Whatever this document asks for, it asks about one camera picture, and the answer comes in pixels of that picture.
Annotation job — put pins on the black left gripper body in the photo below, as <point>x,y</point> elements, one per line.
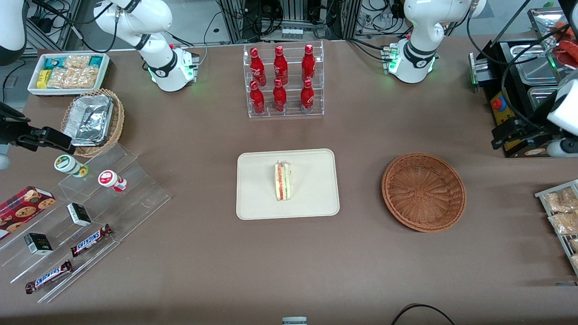
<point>527,129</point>

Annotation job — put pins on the cream plastic tray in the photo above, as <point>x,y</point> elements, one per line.
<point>257,189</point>

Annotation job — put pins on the grey box at table edge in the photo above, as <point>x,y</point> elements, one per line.
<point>294,321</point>

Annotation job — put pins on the clear acrylic bottle rack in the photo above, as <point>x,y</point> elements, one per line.
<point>293,113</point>

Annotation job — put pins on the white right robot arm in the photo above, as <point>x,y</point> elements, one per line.
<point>158,58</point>

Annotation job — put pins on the red lid yogurt bottle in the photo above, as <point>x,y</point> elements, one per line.
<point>109,178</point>

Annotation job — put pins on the red plaid cookie box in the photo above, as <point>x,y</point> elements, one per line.
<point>22,210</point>

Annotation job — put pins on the teal snack packet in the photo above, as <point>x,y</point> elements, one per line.
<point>53,63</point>
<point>95,61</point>

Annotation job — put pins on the brown wicker basket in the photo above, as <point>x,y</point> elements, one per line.
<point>424,192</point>

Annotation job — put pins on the silver foil container stack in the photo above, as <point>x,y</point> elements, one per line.
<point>88,119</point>

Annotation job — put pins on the red cola bottle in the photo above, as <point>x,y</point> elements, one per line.
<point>279,98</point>
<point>307,97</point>
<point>280,67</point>
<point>257,100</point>
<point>257,67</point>
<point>308,65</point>

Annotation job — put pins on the Snickers chocolate bar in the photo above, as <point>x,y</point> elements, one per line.
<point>48,276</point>
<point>90,240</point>

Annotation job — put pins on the tray of packaged snacks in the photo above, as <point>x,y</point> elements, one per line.
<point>542,195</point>

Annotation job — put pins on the steel food pan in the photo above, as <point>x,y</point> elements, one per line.
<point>533,67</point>
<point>539,97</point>

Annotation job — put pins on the clear acrylic step display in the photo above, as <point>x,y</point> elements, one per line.
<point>135,198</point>

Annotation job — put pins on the yellow snack packet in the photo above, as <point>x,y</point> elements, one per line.
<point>43,79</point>

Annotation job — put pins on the light wicker basket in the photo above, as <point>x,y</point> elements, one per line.
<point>118,122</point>

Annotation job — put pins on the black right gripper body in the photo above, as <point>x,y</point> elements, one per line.
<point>10,133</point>

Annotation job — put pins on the white rectangular snack bin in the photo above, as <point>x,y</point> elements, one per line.
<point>32,88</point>

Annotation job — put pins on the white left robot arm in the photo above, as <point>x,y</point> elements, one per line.
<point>420,27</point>

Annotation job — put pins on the clear bag of pastries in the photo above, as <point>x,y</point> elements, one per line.
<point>564,223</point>
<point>560,201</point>

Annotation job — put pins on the green lid yogurt bottle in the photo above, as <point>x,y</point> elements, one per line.
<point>67,164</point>

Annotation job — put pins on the small black box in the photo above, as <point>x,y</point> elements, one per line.
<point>79,215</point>
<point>38,243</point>

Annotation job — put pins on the red sausage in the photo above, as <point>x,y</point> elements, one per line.
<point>570,50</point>

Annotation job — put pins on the large clear cracker bag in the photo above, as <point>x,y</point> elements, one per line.
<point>72,77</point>

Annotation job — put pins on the black food warmer case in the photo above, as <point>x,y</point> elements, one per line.
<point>494,58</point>

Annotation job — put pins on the triangle sandwich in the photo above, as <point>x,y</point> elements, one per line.
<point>282,183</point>

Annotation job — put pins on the small clear cracker bag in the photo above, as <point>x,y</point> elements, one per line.
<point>77,62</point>

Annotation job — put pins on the white power strip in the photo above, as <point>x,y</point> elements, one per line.
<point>291,33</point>

